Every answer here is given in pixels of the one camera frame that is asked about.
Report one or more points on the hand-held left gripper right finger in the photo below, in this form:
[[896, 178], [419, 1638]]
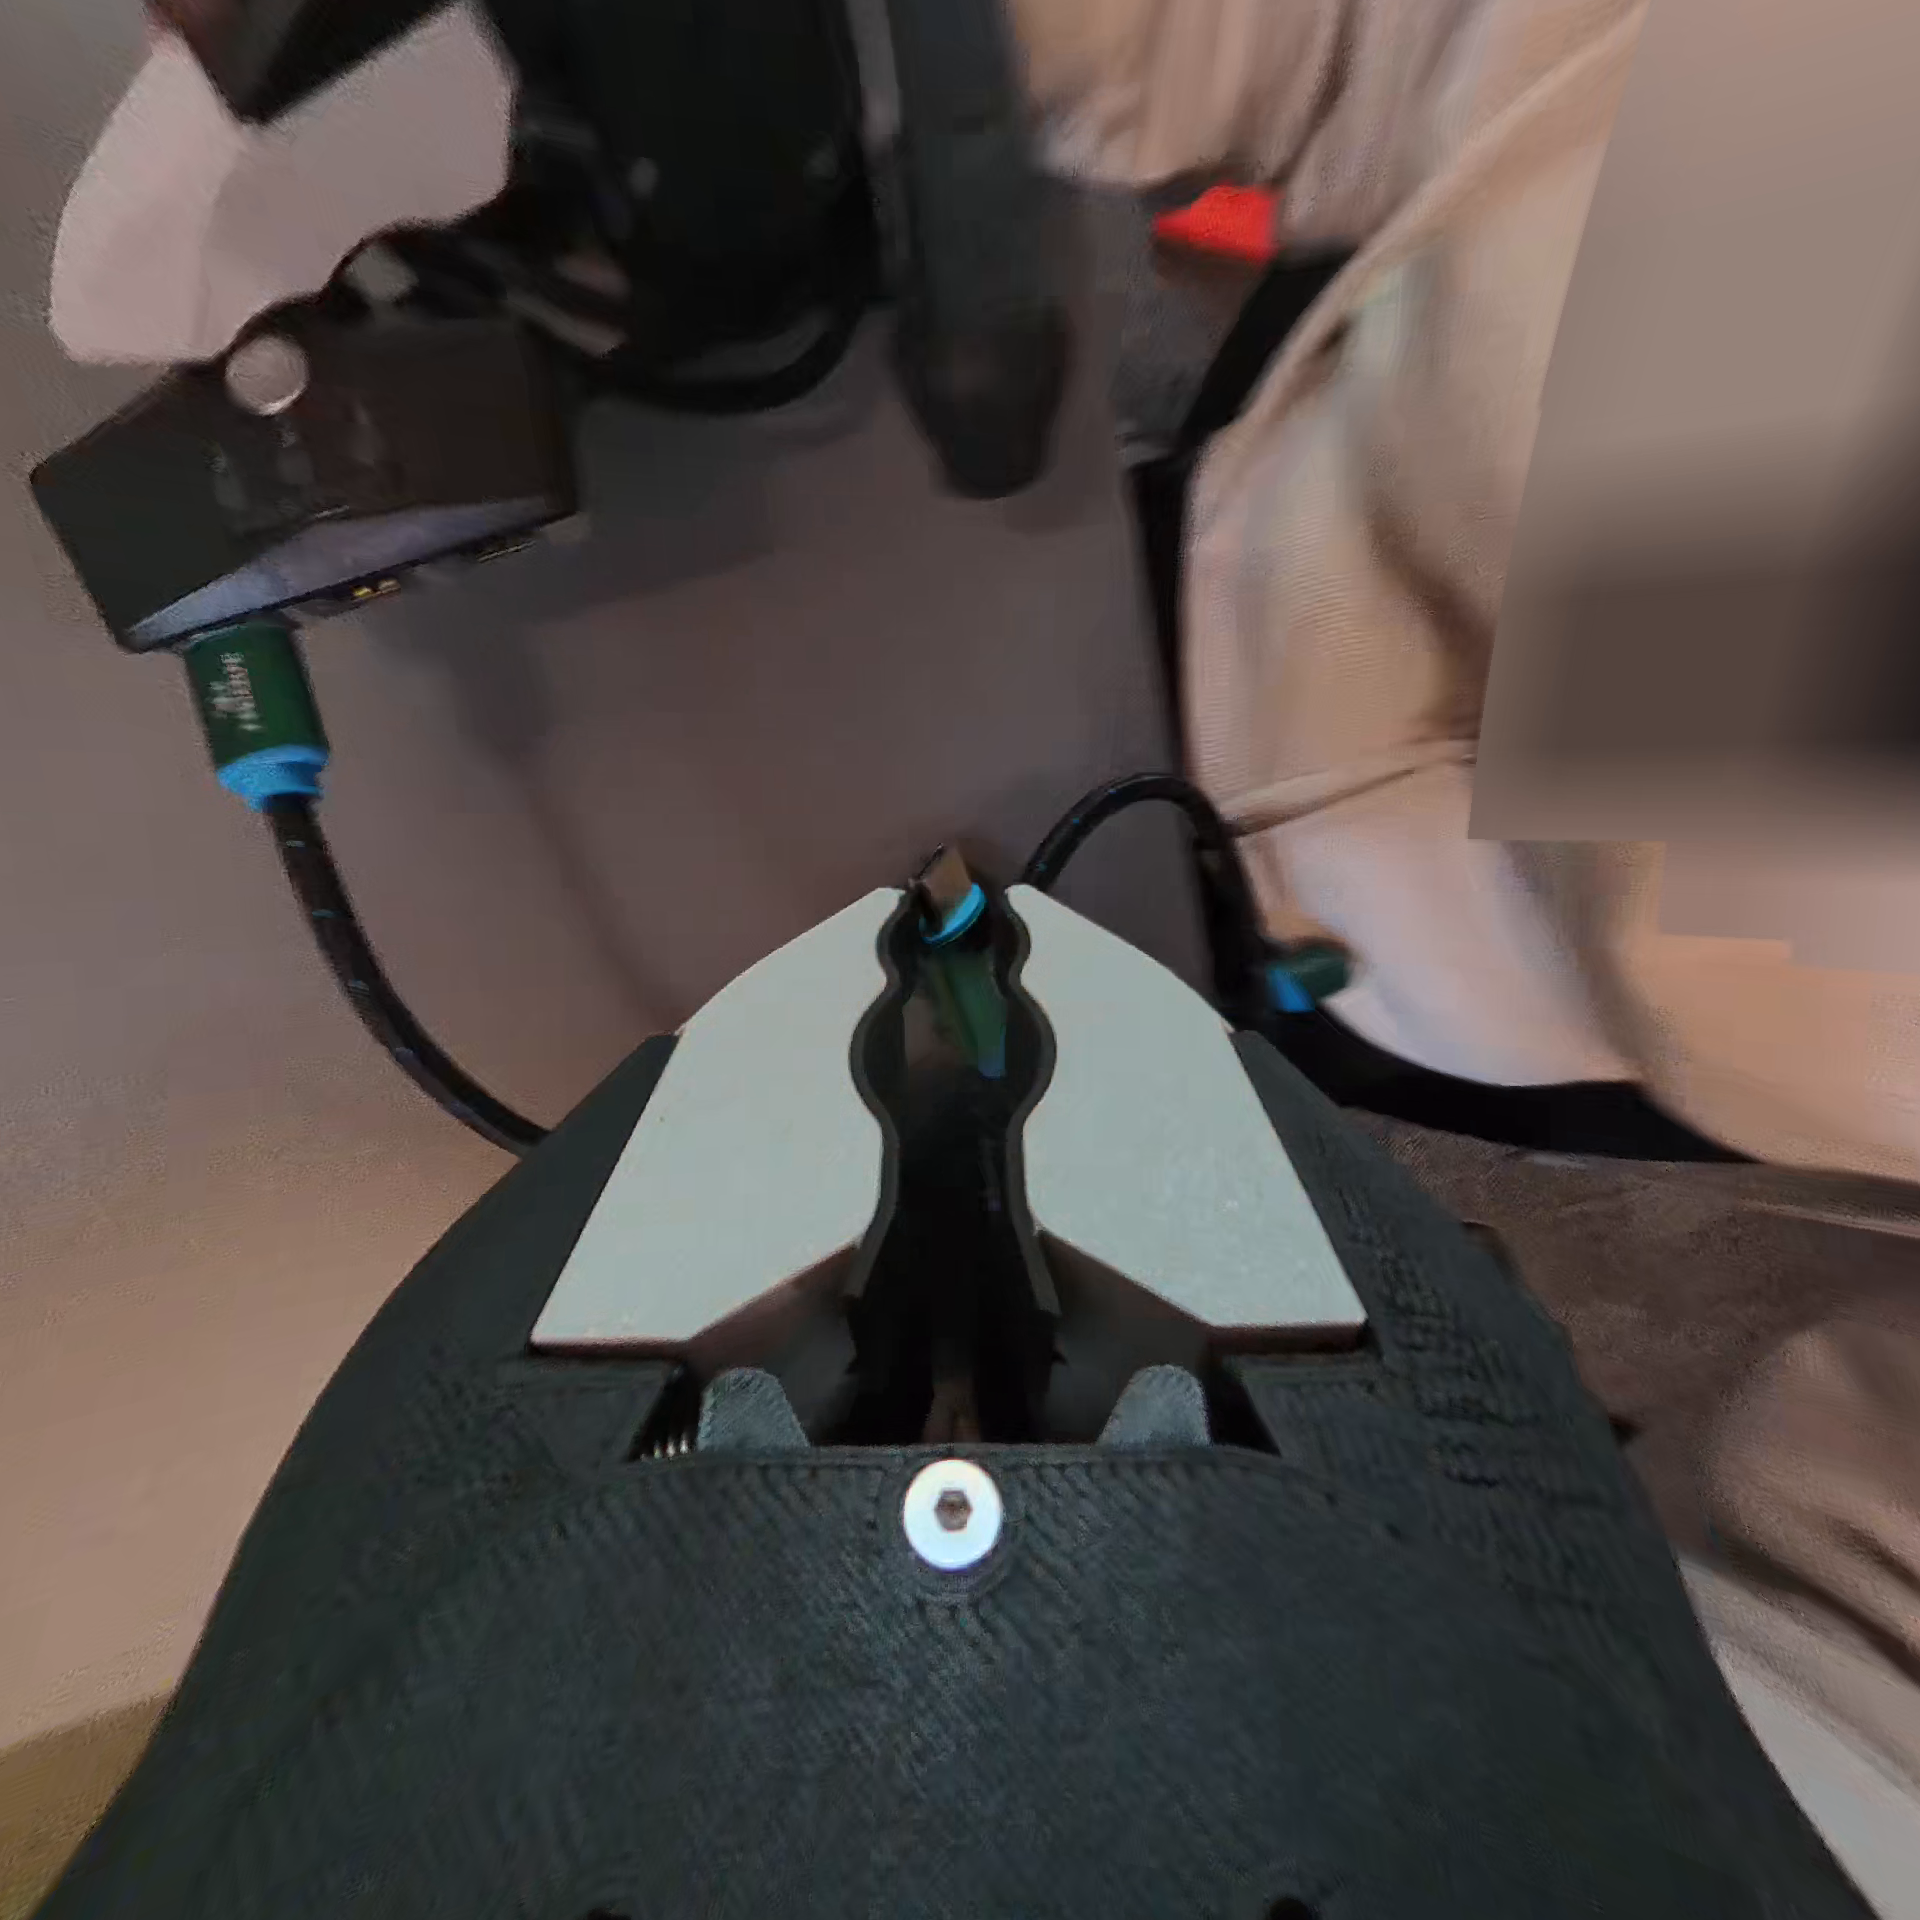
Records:
[[1184, 1184]]

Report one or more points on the person's cream zip jacket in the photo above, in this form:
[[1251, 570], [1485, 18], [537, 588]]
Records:
[[1350, 600]]

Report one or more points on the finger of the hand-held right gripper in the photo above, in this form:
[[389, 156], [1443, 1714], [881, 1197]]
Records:
[[181, 226]]

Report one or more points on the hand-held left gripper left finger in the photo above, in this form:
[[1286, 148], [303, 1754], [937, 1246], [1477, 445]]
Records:
[[721, 1184]]

